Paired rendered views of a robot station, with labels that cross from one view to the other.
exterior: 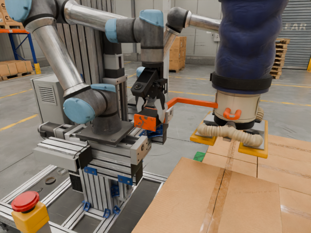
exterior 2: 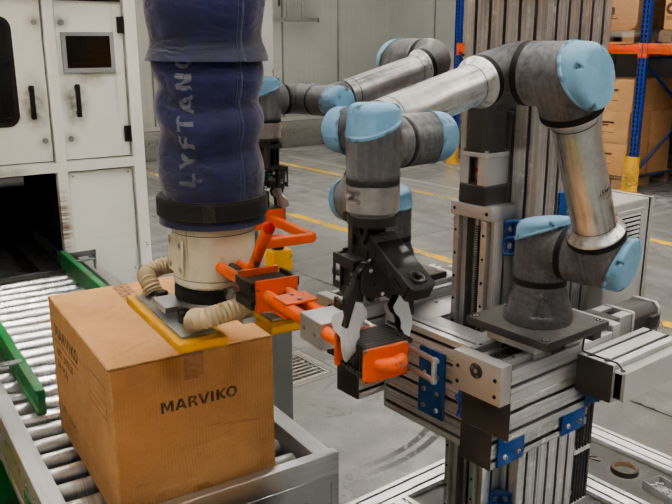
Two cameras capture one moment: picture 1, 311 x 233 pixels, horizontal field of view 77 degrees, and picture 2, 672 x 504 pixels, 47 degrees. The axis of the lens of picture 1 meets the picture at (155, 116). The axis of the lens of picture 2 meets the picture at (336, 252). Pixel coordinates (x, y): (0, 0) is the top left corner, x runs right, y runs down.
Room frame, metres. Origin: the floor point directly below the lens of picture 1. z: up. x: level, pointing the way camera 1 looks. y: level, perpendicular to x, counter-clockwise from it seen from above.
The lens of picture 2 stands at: (1.83, -1.56, 1.64)
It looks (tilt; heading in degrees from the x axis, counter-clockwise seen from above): 15 degrees down; 121
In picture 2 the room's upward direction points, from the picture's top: straight up
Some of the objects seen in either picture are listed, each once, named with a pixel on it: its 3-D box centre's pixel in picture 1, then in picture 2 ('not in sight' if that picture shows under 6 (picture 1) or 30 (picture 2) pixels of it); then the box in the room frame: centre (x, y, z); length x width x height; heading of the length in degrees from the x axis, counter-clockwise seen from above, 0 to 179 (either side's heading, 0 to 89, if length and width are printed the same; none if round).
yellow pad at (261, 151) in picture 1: (255, 131); (173, 311); (0.75, -0.43, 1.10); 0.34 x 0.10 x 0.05; 152
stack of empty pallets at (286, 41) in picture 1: (265, 57); not in sight; (7.51, -4.06, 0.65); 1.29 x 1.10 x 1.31; 159
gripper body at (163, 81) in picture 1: (153, 79); (267, 164); (0.68, 0.01, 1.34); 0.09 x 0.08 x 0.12; 152
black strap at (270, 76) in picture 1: (239, 78); (213, 202); (0.80, -0.35, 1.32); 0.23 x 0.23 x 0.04
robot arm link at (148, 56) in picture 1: (151, 55); (266, 131); (0.68, 0.01, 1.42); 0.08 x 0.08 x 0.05
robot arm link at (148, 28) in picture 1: (151, 30); (266, 99); (0.68, 0.01, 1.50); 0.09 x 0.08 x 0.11; 70
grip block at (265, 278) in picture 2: not in sight; (267, 288); (1.02, -0.47, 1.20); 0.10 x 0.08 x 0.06; 62
